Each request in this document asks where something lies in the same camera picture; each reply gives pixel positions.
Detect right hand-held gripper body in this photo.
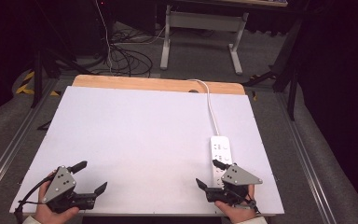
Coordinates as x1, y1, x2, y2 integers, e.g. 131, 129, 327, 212
204, 163, 264, 207

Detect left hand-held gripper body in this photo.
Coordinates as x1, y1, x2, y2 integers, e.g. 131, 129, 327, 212
42, 165, 97, 215

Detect white power strip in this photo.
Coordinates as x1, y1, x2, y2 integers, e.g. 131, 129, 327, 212
210, 135, 233, 189

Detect person's left hand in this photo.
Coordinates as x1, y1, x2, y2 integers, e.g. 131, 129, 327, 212
34, 169, 81, 224

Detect person's right hand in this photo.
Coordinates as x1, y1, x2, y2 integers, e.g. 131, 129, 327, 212
213, 184, 258, 224

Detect white board sheet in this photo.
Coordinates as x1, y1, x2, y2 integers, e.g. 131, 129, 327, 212
8, 85, 285, 217

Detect yellow black floor tape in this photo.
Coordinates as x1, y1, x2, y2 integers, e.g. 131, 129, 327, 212
15, 70, 61, 97

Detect wooden table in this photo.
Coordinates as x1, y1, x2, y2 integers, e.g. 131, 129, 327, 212
71, 74, 246, 96

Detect black tripod stand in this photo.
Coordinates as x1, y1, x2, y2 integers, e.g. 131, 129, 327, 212
31, 0, 91, 109

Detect black metal stand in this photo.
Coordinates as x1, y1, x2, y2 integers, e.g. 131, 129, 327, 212
242, 12, 307, 121

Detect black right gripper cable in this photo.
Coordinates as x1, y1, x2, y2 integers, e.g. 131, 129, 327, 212
233, 194, 261, 217

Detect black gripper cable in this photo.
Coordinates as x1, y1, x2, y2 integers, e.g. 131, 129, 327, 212
13, 173, 57, 224
233, 194, 261, 217

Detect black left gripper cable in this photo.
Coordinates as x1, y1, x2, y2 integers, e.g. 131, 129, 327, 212
13, 173, 57, 224

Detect white power strip cable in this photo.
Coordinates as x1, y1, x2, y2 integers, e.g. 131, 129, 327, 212
186, 78, 221, 137

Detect aluminium rail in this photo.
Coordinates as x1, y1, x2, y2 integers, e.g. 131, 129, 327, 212
274, 91, 339, 224
0, 78, 60, 203

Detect black floor cables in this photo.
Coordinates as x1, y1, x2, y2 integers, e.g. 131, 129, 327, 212
106, 29, 181, 77

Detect white hanging cable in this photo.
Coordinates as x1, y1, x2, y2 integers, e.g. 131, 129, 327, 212
94, 0, 114, 76

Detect grey metal desk frame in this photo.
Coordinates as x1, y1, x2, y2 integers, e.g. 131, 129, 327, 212
159, 4, 250, 76

